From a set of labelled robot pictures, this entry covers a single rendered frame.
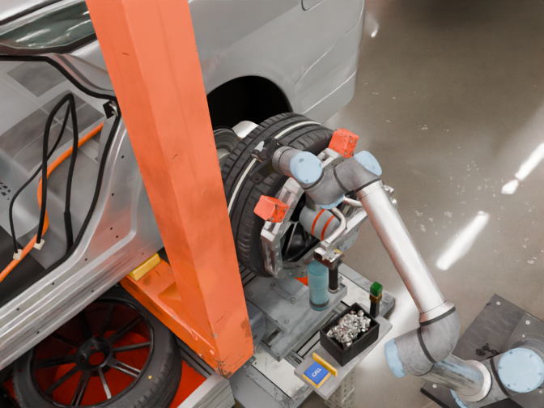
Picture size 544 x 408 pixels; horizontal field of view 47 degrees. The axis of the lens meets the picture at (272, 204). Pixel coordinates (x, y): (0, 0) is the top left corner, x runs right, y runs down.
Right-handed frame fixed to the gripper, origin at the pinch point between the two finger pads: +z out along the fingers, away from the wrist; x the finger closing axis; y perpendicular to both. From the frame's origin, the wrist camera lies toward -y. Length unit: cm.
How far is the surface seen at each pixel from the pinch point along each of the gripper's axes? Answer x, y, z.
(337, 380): -80, -48, -14
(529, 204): -180, 91, 42
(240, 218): -14.3, -19.8, 6.0
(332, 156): -25.0, 18.7, -3.3
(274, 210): -14.4, -11.3, -10.3
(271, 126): -6.6, 15.7, 15.5
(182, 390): -55, -91, 31
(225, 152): -13, 1, 49
